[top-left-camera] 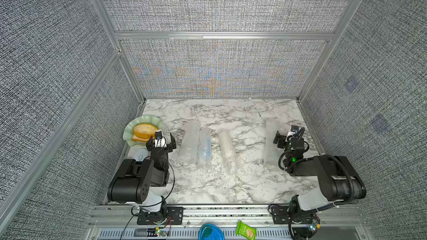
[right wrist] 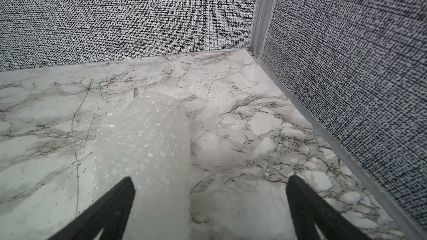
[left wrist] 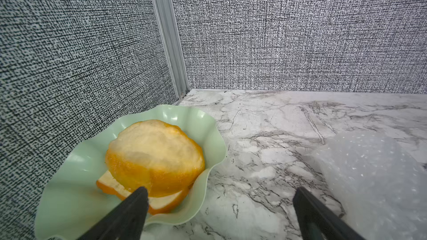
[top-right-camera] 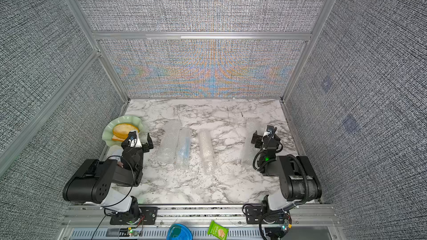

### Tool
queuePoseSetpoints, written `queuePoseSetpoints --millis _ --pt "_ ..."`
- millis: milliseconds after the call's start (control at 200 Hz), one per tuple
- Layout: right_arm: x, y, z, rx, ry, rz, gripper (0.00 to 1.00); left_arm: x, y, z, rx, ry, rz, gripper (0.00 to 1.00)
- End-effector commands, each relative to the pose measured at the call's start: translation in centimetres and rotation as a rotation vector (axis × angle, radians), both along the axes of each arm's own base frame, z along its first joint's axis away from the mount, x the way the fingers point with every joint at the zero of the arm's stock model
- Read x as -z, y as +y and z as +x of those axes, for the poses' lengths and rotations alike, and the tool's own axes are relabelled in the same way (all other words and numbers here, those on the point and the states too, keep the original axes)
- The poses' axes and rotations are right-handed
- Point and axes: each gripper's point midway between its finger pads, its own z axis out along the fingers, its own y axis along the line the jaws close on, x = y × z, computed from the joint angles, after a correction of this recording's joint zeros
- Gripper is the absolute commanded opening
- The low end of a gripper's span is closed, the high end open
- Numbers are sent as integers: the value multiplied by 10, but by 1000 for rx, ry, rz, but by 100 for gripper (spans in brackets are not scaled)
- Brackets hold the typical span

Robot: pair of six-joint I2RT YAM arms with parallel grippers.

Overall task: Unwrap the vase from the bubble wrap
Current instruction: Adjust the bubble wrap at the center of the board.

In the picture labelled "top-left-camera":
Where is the blue plastic container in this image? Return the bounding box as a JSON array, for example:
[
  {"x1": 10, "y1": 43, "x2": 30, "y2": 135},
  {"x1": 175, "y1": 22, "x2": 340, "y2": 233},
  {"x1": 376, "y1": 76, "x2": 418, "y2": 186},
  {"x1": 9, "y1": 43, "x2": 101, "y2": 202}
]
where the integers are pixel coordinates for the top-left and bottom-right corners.
[{"x1": 198, "y1": 223, "x2": 225, "y2": 240}]

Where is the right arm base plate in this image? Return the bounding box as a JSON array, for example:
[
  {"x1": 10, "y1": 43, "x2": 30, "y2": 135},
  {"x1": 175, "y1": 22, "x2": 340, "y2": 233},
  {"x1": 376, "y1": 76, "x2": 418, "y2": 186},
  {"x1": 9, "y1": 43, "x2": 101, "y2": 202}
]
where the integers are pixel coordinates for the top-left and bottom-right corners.
[{"x1": 268, "y1": 204, "x2": 320, "y2": 230}]

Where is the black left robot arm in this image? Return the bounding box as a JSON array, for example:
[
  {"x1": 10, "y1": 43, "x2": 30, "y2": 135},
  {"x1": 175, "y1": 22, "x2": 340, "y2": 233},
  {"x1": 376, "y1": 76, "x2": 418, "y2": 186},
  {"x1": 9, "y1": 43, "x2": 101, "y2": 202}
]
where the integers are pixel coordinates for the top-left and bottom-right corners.
[{"x1": 107, "y1": 131, "x2": 181, "y2": 226}]

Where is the green snack packet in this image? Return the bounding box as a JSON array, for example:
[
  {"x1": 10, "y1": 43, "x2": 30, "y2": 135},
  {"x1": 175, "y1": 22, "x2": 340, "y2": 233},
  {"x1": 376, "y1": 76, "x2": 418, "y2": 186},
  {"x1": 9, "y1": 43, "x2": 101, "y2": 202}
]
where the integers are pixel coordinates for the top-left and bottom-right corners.
[{"x1": 236, "y1": 221, "x2": 257, "y2": 240}]

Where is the white round lid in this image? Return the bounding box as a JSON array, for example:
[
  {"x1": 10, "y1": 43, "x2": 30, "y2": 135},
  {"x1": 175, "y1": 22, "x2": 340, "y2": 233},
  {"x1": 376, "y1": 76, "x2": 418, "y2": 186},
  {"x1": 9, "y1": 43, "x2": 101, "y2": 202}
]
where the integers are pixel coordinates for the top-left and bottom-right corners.
[{"x1": 133, "y1": 149, "x2": 149, "y2": 161}]

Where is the bread roll sandwich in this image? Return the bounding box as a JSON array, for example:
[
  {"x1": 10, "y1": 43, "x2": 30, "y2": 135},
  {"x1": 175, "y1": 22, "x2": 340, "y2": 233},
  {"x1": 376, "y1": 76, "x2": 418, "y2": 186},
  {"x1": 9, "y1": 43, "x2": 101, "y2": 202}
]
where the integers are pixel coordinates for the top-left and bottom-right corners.
[{"x1": 132, "y1": 123, "x2": 159, "y2": 143}]

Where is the green scalloped glass plate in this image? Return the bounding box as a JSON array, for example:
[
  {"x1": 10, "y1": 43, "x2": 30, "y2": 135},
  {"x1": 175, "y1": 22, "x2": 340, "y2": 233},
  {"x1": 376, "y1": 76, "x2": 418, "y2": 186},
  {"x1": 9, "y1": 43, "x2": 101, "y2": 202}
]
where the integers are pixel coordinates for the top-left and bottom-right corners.
[{"x1": 123, "y1": 115, "x2": 167, "y2": 147}]

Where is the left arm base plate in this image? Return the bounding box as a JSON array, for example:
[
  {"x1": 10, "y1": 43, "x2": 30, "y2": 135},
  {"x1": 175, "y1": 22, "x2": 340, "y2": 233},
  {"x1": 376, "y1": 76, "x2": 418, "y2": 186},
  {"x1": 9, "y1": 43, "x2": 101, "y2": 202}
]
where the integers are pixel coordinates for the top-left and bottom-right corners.
[{"x1": 137, "y1": 207, "x2": 183, "y2": 227}]

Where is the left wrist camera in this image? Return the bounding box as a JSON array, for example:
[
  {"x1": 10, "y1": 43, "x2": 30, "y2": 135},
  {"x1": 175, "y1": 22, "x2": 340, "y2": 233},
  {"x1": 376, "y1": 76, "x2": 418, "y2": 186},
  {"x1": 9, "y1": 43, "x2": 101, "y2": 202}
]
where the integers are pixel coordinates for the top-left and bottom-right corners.
[{"x1": 154, "y1": 130, "x2": 167, "y2": 148}]

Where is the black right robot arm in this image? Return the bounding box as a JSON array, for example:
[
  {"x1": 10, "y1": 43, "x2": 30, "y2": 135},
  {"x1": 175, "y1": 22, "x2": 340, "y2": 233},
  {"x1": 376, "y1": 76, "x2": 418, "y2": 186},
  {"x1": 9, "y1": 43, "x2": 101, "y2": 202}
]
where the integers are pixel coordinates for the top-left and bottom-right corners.
[{"x1": 271, "y1": 126, "x2": 367, "y2": 237}]

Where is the bubble wrapped blue item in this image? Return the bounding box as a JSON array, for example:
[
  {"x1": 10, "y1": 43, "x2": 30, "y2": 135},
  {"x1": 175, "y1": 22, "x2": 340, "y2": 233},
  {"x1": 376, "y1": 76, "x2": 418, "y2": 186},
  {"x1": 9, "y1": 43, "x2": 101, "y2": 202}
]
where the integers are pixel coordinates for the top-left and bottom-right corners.
[{"x1": 197, "y1": 128, "x2": 212, "y2": 170}]

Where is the aluminium front rail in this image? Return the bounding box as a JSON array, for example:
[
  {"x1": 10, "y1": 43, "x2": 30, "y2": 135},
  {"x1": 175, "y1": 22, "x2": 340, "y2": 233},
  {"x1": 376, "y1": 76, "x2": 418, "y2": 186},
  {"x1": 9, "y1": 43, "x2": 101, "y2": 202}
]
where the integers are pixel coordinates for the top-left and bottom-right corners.
[{"x1": 84, "y1": 204, "x2": 374, "y2": 240}]

